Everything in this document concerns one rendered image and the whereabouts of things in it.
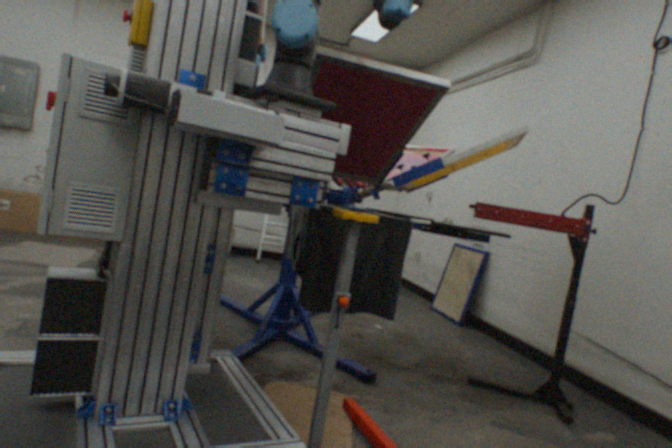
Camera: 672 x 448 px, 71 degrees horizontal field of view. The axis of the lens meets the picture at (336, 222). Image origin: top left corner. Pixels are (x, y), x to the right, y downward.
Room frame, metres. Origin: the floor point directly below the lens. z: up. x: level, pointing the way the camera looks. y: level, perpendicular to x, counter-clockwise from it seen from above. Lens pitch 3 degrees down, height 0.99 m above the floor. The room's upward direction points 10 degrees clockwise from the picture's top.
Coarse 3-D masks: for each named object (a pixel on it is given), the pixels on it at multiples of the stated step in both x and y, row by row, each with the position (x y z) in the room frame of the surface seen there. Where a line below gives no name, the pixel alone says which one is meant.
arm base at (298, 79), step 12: (276, 60) 1.39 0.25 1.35; (288, 60) 1.38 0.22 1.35; (300, 60) 1.38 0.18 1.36; (276, 72) 1.38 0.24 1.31; (288, 72) 1.37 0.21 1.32; (300, 72) 1.38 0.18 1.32; (276, 84) 1.36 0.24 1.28; (288, 84) 1.36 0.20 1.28; (300, 84) 1.37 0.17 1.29; (312, 96) 1.43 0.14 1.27
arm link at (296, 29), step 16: (288, 0) 1.22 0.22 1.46; (304, 0) 1.23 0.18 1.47; (320, 0) 1.29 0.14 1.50; (272, 16) 1.24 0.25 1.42; (288, 16) 1.23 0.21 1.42; (304, 16) 1.23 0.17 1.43; (288, 32) 1.23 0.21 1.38; (304, 32) 1.24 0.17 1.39; (288, 48) 1.30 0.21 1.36; (304, 48) 1.31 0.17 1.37
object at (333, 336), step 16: (352, 224) 1.60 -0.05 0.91; (352, 240) 1.60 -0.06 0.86; (352, 256) 1.60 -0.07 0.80; (336, 288) 1.61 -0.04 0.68; (336, 304) 1.58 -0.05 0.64; (336, 336) 1.60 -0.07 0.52; (336, 352) 1.60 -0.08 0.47; (320, 368) 1.63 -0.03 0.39; (320, 384) 1.60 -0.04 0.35; (320, 400) 1.60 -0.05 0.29; (320, 416) 1.60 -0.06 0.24; (320, 432) 1.60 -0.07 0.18
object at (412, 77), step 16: (320, 48) 1.88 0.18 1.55; (320, 64) 1.92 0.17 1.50; (336, 64) 1.92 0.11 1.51; (352, 64) 1.91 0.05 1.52; (368, 64) 1.93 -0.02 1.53; (384, 64) 1.96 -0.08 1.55; (400, 80) 1.99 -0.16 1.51; (416, 80) 1.99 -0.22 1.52; (432, 80) 2.00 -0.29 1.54; (416, 128) 2.25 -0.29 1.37; (400, 144) 2.36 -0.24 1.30; (352, 176) 2.61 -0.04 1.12
